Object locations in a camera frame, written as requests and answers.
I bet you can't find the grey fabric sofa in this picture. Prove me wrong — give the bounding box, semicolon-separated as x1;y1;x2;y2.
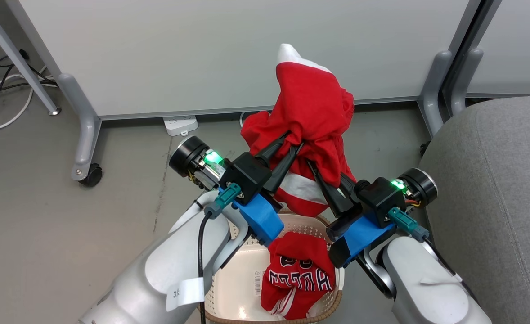
417;95;530;324

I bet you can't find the grey metal table leg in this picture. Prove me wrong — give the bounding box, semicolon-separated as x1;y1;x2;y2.
0;0;62;117

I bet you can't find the white floor cable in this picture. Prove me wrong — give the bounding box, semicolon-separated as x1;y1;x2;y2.
0;67;49;132

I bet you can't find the white power strip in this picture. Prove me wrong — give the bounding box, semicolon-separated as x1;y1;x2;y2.
163;115;199;137

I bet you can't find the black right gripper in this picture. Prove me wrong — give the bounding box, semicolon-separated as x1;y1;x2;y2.
307;160;439;226

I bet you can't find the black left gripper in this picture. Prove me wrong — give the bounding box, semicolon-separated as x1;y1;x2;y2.
169;130;304;206

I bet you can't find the white paper label tag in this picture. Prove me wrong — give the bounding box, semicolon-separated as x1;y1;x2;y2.
166;277;206;312

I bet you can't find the grey partition foot with caster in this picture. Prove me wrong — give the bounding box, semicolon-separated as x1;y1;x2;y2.
56;72;104;188

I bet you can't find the red and white garment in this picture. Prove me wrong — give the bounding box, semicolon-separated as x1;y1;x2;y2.
240;43;356;218

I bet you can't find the white plastic laundry basket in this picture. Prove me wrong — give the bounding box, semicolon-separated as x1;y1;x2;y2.
202;209;345;324

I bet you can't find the red jersey with lettering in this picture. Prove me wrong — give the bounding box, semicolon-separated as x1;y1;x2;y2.
260;231;337;320

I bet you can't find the black cable with teal plug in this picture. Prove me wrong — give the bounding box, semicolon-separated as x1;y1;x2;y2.
197;182;243;324
386;207;470;288

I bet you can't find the white partition panel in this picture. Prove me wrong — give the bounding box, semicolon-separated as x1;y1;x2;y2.
443;0;530;99
5;0;482;121

